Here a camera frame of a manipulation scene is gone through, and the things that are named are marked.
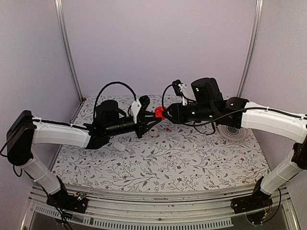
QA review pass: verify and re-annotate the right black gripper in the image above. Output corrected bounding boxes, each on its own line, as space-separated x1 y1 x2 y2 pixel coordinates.
162 103 215 125

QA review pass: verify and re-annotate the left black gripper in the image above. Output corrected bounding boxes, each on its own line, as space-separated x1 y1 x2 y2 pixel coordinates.
106 112 162 139

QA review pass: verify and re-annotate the red earbud charging case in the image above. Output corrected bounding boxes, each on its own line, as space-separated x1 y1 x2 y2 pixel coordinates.
154 106 165 120

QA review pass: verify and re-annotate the beige earbud charging case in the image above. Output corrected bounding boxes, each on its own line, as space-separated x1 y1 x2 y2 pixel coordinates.
148 127 159 138

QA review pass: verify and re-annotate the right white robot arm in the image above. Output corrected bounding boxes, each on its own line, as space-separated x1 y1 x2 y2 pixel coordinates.
162 78 307 209

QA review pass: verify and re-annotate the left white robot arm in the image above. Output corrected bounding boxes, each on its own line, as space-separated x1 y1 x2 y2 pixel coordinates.
1 97 164 208

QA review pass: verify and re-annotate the white oval earbud case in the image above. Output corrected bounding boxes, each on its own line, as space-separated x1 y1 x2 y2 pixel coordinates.
113 142 126 151

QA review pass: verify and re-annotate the floral patterned table mat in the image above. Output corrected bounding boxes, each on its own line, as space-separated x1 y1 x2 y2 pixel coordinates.
51 95 271 193

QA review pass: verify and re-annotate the white ringed coaster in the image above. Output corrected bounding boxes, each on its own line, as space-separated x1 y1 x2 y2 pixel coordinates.
217 125 248 141

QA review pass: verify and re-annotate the right camera black cable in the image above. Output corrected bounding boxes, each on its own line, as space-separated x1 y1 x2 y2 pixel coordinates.
161 83 178 113

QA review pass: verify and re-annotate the camera black cable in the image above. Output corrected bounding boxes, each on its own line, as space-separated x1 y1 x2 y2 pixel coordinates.
94 81 137 120
161 83 178 113

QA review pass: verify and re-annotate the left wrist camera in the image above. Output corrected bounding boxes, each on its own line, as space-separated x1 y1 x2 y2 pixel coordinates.
130 95 150 124

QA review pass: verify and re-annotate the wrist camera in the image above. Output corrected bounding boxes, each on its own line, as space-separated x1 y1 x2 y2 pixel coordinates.
130 95 150 124
172 80 188 106

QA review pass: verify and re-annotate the left camera black cable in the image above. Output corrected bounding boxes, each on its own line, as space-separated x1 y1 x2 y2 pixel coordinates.
94 81 137 120

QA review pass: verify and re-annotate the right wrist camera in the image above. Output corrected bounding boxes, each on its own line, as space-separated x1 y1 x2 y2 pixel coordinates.
172 80 188 106

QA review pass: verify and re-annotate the front aluminium rail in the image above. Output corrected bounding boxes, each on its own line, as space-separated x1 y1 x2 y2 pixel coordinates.
21 185 300 230

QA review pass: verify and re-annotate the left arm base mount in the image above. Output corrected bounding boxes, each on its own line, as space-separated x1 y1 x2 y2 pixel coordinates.
47 194 89 214

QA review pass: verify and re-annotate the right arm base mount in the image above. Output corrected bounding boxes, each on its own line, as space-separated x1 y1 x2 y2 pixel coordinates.
231 195 273 214

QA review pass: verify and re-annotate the right aluminium frame post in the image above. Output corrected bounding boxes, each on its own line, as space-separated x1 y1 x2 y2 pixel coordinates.
236 0 263 97

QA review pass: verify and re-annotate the aluminium frame post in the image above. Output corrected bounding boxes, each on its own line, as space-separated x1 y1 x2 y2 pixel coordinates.
54 0 83 102
236 0 263 97

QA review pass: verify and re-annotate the left aluminium frame post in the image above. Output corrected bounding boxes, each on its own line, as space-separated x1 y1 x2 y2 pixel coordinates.
54 0 83 102

